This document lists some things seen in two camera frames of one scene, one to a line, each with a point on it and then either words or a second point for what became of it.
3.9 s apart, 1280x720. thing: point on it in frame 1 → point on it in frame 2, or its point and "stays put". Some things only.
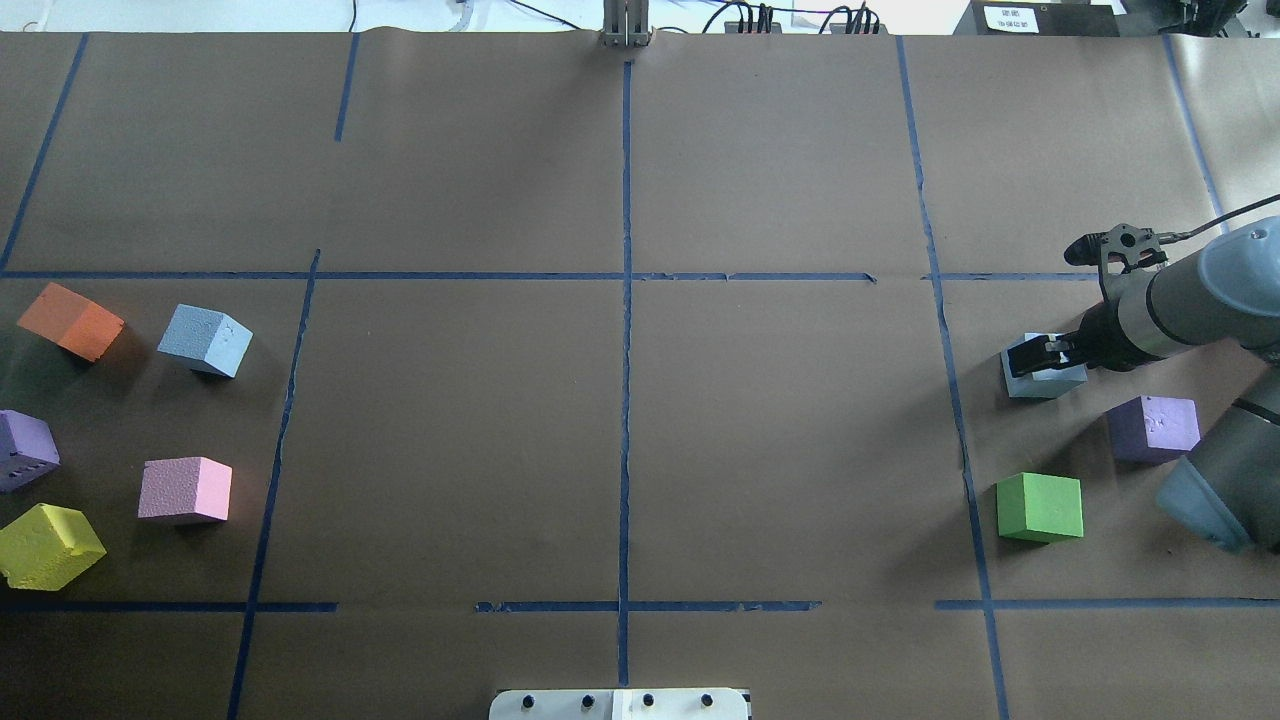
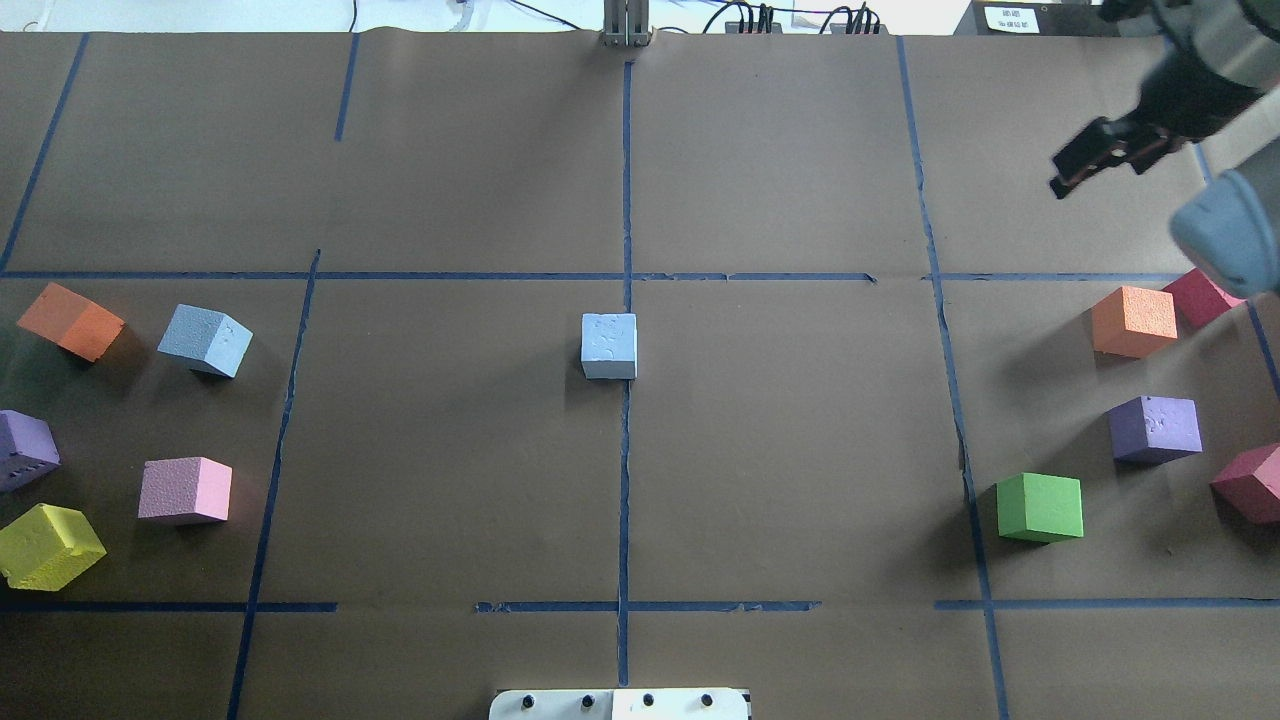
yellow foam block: (47, 546) stays put
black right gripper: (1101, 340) → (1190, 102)
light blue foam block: (1045, 383) → (609, 345)
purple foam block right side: (1150, 430) stays put
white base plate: (619, 704) stays put
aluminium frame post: (625, 24) stays put
